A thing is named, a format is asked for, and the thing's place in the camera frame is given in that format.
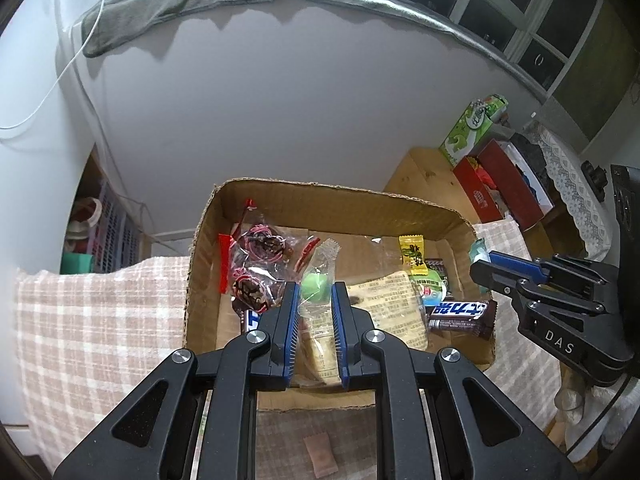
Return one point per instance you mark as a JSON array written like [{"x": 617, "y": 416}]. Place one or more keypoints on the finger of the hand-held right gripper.
[
  {"x": 495, "y": 277},
  {"x": 515, "y": 264}
]

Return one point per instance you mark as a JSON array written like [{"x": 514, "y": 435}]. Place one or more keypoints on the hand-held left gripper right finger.
[{"x": 340, "y": 330}]

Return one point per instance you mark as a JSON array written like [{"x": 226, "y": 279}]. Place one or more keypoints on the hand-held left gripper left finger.
[{"x": 290, "y": 330}]

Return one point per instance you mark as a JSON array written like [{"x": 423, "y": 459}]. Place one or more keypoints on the clear mint candy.
[{"x": 477, "y": 250}]

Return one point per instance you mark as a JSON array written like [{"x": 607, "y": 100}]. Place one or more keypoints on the small brown chocolate bar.
[{"x": 250, "y": 321}]

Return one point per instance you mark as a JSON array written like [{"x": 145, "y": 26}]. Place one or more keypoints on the green candy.
[{"x": 316, "y": 285}]

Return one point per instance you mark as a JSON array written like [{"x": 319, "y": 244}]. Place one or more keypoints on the large brown chocolate bar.
[{"x": 460, "y": 315}]

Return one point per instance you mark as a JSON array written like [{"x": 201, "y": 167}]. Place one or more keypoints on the cardboard box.
[{"x": 350, "y": 210}]

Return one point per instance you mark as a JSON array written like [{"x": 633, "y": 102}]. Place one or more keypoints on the person's right hand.
[{"x": 571, "y": 400}]

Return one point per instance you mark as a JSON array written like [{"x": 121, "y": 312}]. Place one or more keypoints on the yellow cracker pack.
[{"x": 385, "y": 310}]

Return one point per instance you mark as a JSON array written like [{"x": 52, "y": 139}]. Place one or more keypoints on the dark candy in red wrapper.
[{"x": 250, "y": 287}]

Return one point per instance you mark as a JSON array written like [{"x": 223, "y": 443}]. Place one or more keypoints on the black patterned snack packet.
[{"x": 436, "y": 266}]

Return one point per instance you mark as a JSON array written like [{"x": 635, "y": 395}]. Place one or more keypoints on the green lid jelly cup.
[{"x": 425, "y": 287}]

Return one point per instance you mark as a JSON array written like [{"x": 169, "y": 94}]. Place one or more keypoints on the red box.
[{"x": 510, "y": 180}]

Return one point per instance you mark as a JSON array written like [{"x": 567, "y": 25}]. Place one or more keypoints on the yellow candy packet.
[{"x": 412, "y": 252}]

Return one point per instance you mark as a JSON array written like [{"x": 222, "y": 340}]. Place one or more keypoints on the clear bag of chocolates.
[{"x": 261, "y": 245}]

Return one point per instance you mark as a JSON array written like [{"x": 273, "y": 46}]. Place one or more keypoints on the white lace cloth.
[{"x": 570, "y": 185}]

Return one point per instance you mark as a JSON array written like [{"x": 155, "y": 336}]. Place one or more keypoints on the pink candy packet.
[{"x": 320, "y": 455}]

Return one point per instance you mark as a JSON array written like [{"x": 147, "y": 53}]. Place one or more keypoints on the green tissue box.
[{"x": 467, "y": 132}]

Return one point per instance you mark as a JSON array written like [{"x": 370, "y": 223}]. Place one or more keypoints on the pink checked cloth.
[{"x": 100, "y": 335}]

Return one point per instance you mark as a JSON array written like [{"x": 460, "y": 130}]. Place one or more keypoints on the purple plastic basket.
[{"x": 117, "y": 232}]

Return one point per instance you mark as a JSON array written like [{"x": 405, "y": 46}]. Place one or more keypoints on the green plastic container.
[{"x": 77, "y": 263}]

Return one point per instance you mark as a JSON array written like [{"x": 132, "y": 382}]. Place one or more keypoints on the grey blanket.
[{"x": 200, "y": 0}]

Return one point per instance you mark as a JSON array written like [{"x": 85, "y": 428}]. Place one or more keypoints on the white window frame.
[{"x": 530, "y": 15}]

